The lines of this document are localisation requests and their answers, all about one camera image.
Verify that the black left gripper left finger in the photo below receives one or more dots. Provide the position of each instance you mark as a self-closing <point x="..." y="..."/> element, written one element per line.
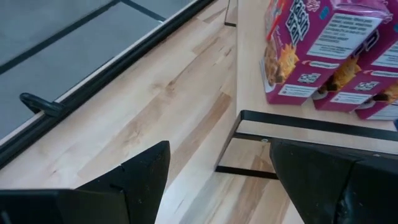
<point x="146" y="180"/>

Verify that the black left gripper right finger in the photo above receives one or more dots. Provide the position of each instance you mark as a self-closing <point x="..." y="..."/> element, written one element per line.
<point x="311" y="180"/>

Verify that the magenta Raisin Bran cereal box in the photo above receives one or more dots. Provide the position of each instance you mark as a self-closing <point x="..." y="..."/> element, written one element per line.
<point x="373" y="81"/>
<point x="385" y="109"/>
<point x="311" y="46"/>

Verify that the black aluminium table frame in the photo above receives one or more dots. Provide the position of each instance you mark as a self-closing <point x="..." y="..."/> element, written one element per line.
<point x="93" y="87"/>

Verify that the wooden shelf with black frame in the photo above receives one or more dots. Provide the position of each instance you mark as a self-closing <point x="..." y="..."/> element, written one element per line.
<point x="248" y="77"/>

